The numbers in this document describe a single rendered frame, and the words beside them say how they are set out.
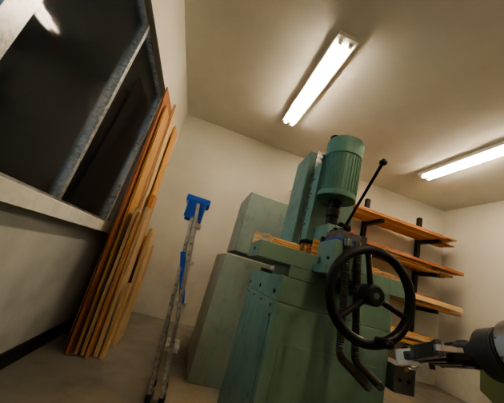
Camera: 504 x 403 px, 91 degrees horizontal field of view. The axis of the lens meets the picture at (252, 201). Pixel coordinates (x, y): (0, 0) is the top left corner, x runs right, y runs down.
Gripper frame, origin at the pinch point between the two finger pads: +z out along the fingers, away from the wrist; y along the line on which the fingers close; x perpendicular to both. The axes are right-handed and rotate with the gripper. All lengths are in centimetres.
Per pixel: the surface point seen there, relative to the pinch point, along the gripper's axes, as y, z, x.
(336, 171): 4, 21, -72
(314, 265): 10.4, 26.2, -27.0
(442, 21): -56, -15, -206
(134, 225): 104, 124, -64
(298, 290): 13.9, 30.1, -17.9
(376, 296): -1.0, 9.8, -15.3
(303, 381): 6.5, 38.8, 7.4
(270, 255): 26.6, 27.0, -26.4
